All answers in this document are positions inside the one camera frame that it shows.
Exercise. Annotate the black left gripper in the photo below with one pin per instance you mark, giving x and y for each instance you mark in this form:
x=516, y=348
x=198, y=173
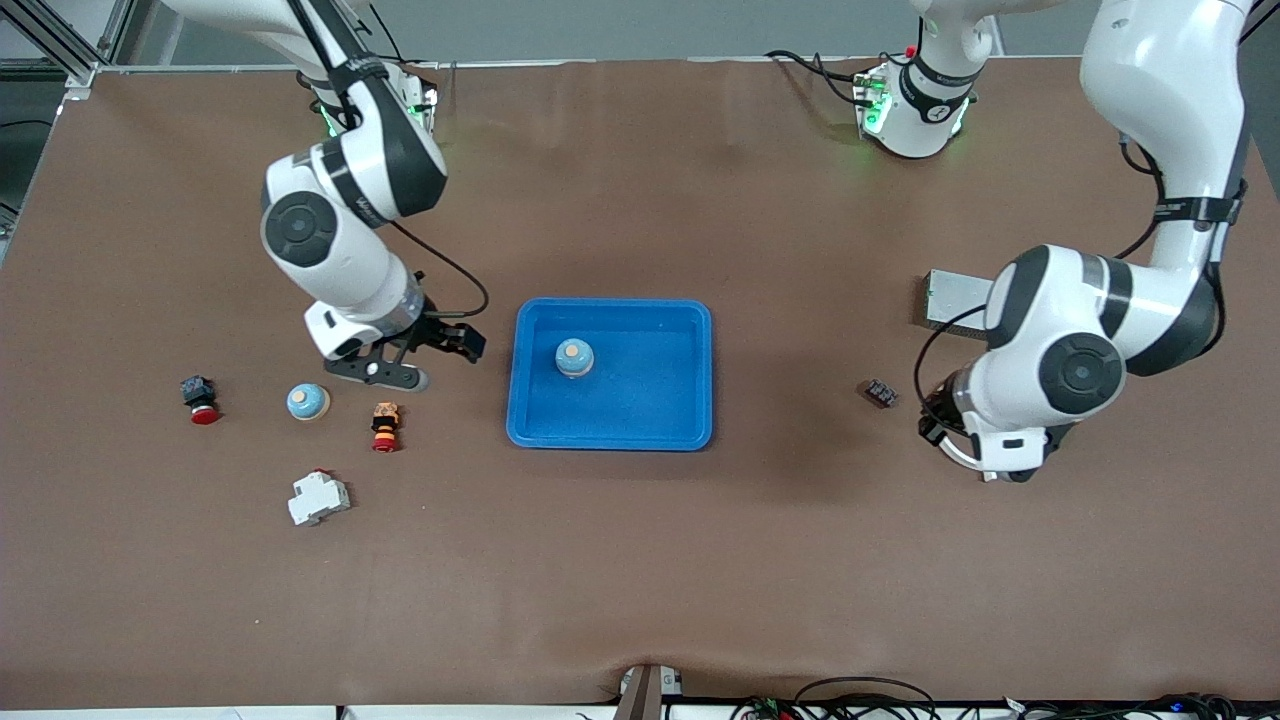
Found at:
x=943, y=411

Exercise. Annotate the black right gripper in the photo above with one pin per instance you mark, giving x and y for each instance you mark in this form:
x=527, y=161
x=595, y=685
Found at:
x=436, y=331

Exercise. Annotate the small black connector block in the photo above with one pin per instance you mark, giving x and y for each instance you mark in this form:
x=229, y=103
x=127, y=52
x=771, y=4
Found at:
x=881, y=393

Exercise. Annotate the light blue service bell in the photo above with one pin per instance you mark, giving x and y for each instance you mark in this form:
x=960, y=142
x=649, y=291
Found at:
x=307, y=401
x=575, y=357

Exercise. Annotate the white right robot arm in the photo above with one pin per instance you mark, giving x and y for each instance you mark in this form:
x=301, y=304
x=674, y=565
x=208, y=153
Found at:
x=330, y=260

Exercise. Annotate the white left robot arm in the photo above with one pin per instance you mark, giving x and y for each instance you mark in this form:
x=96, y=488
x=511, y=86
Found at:
x=1160, y=100

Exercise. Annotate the green-lit arm base connector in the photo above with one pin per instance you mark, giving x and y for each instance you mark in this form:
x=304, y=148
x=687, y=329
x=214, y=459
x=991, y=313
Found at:
x=425, y=97

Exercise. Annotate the orange red push button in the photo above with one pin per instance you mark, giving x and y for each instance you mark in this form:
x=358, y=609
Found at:
x=385, y=425

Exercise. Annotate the grey metal box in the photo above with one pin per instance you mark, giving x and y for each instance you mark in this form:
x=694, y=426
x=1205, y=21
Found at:
x=955, y=295

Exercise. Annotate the blue plastic tray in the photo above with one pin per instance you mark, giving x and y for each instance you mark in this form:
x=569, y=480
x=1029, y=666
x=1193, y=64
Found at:
x=640, y=400

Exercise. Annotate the white circuit breaker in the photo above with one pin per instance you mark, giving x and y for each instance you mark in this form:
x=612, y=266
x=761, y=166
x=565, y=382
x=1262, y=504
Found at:
x=318, y=497

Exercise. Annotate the red mushroom emergency button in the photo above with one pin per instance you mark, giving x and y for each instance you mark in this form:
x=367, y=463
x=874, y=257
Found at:
x=198, y=393

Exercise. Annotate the table cover sheet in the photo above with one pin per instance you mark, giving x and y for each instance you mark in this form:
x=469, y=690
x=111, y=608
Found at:
x=640, y=560

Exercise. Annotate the white curved plastic bracket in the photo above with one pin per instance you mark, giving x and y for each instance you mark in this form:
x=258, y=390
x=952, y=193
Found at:
x=957, y=460

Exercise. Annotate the camera mount post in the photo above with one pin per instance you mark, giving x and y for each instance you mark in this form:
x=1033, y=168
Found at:
x=645, y=692

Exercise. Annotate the aluminium frame profile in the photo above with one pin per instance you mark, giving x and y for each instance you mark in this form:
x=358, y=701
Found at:
x=80, y=75

